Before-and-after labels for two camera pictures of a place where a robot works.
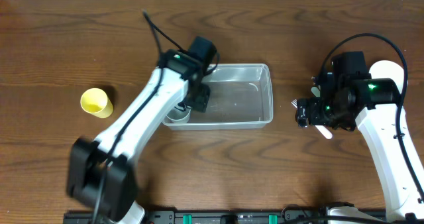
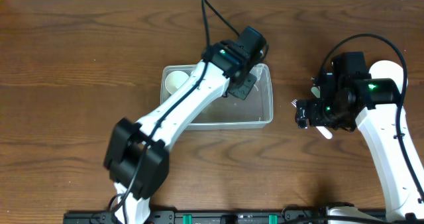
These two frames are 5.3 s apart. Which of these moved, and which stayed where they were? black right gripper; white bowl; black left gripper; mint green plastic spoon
Moved: black left gripper
Stayed: white bowl; black right gripper; mint green plastic spoon
